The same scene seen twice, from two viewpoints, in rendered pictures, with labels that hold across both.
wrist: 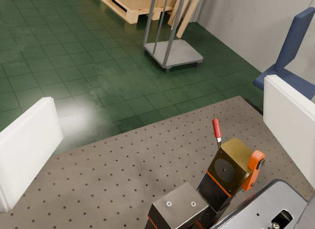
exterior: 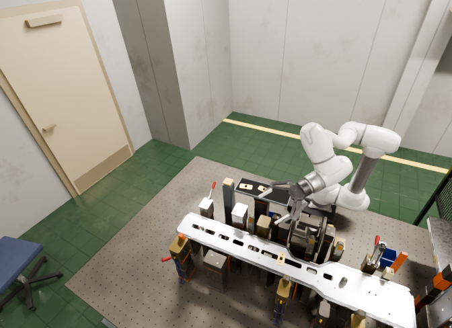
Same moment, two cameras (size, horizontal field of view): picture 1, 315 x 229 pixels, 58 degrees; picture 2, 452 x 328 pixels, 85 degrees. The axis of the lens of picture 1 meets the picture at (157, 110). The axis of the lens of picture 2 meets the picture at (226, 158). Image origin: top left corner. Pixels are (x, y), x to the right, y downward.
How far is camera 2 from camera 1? 1.09 m
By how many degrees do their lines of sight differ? 74
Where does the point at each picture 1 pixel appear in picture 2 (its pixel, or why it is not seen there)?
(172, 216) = (221, 259)
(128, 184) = (188, 319)
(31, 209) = not seen: outside the picture
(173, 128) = (127, 316)
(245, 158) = (179, 241)
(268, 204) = (192, 232)
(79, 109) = not seen: outside the picture
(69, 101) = not seen: outside the picture
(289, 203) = (187, 225)
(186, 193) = (208, 259)
